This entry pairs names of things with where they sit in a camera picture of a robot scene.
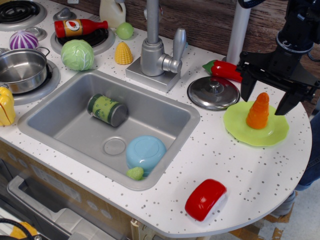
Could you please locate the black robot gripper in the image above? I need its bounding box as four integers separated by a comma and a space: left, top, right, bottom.
236, 41, 320, 116

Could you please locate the orange toy carrot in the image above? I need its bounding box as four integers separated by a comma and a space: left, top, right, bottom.
246, 92, 270, 130

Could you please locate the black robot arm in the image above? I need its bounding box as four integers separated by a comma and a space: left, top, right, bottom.
236, 0, 320, 116

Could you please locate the light green plastic plate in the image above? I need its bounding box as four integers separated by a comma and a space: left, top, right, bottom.
223, 101, 289, 147

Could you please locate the silver pot lid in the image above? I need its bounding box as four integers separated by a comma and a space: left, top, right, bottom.
187, 76, 240, 111

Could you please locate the red toy chili pepper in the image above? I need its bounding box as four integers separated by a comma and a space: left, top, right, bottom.
202, 60, 243, 83

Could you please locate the grey vertical pole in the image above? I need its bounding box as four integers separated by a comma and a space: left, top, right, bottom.
224, 1, 251, 65

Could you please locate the silver toy faucet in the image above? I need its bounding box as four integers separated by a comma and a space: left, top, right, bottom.
126, 0, 187, 93

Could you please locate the red and white toy cheese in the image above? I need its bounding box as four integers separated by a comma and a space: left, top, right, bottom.
184, 179, 227, 222

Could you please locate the light blue plastic bowl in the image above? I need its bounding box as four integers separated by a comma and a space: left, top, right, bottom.
125, 135, 167, 177

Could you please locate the yellow toy corn cob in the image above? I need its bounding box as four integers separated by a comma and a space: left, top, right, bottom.
114, 42, 133, 65

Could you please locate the green labelled toy can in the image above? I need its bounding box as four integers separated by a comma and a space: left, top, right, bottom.
87, 94, 128, 127

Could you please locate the small green toy vegetable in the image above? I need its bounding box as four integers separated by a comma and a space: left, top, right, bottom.
126, 167, 144, 181

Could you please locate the green toy lime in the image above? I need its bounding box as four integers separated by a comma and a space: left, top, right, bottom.
115, 22, 134, 40

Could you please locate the back right stove burner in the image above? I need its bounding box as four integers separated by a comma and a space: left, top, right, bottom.
50, 28, 116, 55

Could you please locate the stove burner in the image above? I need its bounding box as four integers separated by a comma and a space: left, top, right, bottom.
13, 60, 61, 106
0, 0, 47, 32
50, 28, 116, 55

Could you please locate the cream toy detergent bottle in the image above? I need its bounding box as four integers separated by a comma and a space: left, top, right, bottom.
99, 0, 126, 29

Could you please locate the green toy cabbage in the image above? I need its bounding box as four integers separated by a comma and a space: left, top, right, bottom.
60, 39, 95, 71

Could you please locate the grey toy sink basin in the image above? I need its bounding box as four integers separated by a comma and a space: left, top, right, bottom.
18, 70, 200, 191

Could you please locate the red toy ketchup bottle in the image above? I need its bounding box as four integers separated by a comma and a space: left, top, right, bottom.
54, 19, 109, 38

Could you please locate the front stove burner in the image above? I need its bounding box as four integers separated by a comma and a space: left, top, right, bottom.
13, 60, 61, 106

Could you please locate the grey stove knob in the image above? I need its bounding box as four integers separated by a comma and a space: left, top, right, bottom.
53, 7, 77, 22
25, 26, 48, 41

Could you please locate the silver metal pot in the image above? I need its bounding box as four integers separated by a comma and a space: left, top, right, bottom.
0, 48, 49, 94

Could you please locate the purple toy onion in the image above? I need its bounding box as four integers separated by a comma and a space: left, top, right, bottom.
9, 30, 39, 50

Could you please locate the yellow toy bell pepper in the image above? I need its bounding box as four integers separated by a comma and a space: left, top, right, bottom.
0, 87, 16, 126

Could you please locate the back left stove burner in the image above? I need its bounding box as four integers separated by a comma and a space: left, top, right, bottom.
0, 0, 47, 32

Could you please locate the yellow object at bottom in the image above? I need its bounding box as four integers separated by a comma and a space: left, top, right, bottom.
9, 221, 38, 240

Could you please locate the oven door handle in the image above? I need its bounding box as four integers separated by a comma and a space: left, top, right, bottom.
7, 175, 84, 239

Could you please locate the black cable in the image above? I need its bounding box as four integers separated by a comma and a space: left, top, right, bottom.
0, 217, 38, 240

